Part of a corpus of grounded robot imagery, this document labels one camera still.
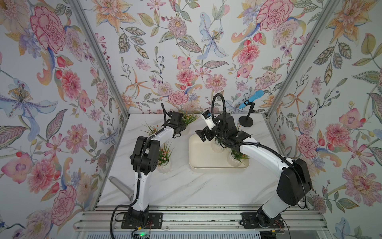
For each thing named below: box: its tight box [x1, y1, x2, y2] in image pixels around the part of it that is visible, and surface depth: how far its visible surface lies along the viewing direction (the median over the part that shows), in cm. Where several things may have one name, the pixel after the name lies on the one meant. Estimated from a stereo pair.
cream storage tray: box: [188, 133, 250, 173], surface depth 100 cm
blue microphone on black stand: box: [238, 90, 265, 128], surface depth 116 cm
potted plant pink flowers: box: [157, 140, 175, 174], surface depth 87 cm
